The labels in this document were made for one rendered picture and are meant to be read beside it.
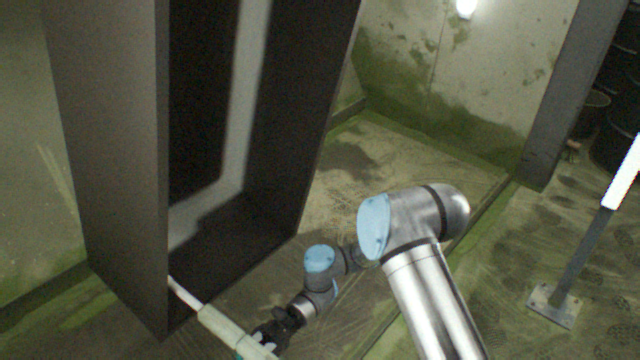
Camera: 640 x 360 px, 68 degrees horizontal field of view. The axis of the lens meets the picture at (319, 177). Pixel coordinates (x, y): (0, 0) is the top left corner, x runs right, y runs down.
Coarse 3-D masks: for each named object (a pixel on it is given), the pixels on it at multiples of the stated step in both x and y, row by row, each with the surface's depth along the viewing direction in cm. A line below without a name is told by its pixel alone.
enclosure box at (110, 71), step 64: (64, 0) 82; (128, 0) 70; (192, 0) 118; (256, 0) 136; (320, 0) 122; (64, 64) 94; (128, 64) 78; (192, 64) 131; (256, 64) 148; (320, 64) 131; (64, 128) 109; (128, 128) 89; (192, 128) 148; (256, 128) 162; (320, 128) 142; (128, 192) 102; (192, 192) 169; (256, 192) 179; (128, 256) 120; (192, 256) 159; (256, 256) 164
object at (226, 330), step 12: (168, 276) 142; (180, 288) 139; (192, 300) 136; (204, 312) 132; (216, 312) 132; (204, 324) 133; (216, 324) 129; (228, 324) 129; (216, 336) 131; (228, 336) 127; (240, 336) 127; (240, 348) 124; (252, 348) 124; (264, 348) 125
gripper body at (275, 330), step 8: (288, 312) 141; (296, 312) 139; (272, 320) 137; (296, 320) 140; (264, 328) 134; (272, 328) 135; (280, 328) 135; (288, 328) 137; (296, 328) 142; (264, 336) 133; (272, 336) 132; (280, 336) 133; (288, 336) 134; (264, 344) 137; (288, 344) 138
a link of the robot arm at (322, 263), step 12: (312, 252) 141; (324, 252) 141; (336, 252) 142; (312, 264) 138; (324, 264) 137; (336, 264) 141; (312, 276) 140; (324, 276) 140; (336, 276) 142; (312, 288) 143; (324, 288) 143
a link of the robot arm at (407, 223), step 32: (416, 192) 90; (384, 224) 84; (416, 224) 85; (384, 256) 86; (416, 256) 83; (416, 288) 81; (448, 288) 81; (416, 320) 80; (448, 320) 78; (448, 352) 76; (480, 352) 77
